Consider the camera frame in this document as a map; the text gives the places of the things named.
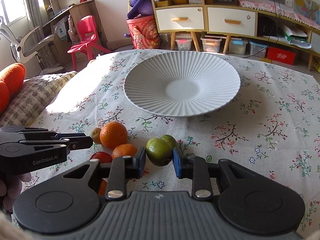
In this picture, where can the large orange mandarin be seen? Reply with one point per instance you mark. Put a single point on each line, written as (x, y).
(113, 134)

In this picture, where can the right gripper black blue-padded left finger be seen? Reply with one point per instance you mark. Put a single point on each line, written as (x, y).
(121, 170)

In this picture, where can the person's left hand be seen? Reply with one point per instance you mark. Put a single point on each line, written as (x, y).
(11, 187)

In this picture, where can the purple plastic toy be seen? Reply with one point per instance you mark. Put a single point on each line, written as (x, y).
(139, 8)

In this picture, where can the green fruit front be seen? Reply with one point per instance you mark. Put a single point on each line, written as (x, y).
(158, 152)

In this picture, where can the orange tomato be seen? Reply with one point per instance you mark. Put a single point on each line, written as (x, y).
(103, 187)

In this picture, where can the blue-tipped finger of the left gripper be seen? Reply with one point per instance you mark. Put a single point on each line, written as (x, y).
(75, 139)

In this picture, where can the red box under shelf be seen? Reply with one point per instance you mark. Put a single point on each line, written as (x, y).
(281, 55)

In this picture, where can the small tan longan upper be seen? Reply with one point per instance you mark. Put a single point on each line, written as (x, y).
(95, 135)

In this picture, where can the orange plush toy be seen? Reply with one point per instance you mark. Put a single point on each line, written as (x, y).
(12, 78)

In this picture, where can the red printed bucket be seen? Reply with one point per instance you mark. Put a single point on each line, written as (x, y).
(144, 33)

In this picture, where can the wooden desk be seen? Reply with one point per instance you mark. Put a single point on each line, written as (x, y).
(59, 13)

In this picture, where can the green fruit rear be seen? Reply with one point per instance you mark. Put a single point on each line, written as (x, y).
(171, 141)

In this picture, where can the long low tv shelf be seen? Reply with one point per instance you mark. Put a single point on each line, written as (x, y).
(296, 29)

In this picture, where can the green fruit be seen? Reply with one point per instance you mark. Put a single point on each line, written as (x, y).
(158, 152)
(171, 141)

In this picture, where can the clear storage bin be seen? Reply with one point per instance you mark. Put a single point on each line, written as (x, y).
(211, 44)

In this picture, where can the white ribbed ceramic plate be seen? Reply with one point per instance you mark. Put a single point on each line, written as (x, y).
(182, 84)

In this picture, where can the red tomato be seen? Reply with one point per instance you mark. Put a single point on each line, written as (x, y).
(102, 156)

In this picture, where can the woven beige cushion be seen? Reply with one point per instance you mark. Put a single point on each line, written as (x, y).
(36, 94)

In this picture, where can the red plastic chair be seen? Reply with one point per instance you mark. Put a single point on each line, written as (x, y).
(89, 38)

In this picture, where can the small orange mandarin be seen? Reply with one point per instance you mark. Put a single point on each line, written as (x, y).
(124, 150)

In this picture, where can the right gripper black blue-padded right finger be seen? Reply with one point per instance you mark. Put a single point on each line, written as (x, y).
(196, 169)

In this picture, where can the white yellow drawer cabinet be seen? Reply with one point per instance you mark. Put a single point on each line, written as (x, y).
(219, 17)

